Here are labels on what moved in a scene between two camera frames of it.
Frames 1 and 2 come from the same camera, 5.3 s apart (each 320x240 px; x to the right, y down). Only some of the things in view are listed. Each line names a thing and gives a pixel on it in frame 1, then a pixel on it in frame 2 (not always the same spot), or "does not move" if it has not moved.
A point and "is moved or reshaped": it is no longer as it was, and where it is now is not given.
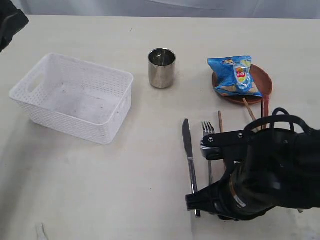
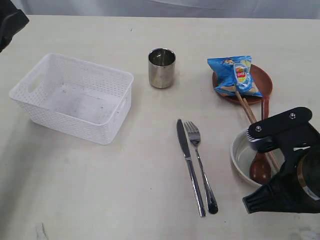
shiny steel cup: [161, 64] does not move
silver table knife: [188, 145] is moved or reshaped
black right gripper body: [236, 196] to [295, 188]
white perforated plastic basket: [87, 100] does not move
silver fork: [208, 129] to [194, 133]
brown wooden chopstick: [220, 122] to [252, 120]
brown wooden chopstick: [250, 112] does not move
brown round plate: [234, 98] does not move
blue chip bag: [233, 75] does not move
